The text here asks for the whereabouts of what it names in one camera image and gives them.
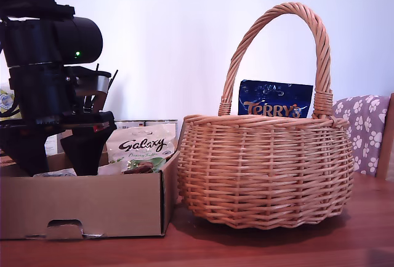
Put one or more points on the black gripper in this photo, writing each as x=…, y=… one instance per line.
x=40, y=94

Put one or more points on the white flat packet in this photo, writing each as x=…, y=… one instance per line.
x=55, y=173

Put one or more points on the white metal tin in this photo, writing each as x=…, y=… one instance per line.
x=129, y=124
x=161, y=122

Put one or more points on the blue Terry's orange bag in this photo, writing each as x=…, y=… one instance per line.
x=277, y=94

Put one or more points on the purple paw print cloth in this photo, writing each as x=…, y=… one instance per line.
x=363, y=131

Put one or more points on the brown cardboard box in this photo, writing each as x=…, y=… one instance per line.
x=92, y=205

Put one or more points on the white Galaxy bag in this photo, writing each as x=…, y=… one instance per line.
x=144, y=147

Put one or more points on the yellow green plastic bag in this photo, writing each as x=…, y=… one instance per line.
x=6, y=101

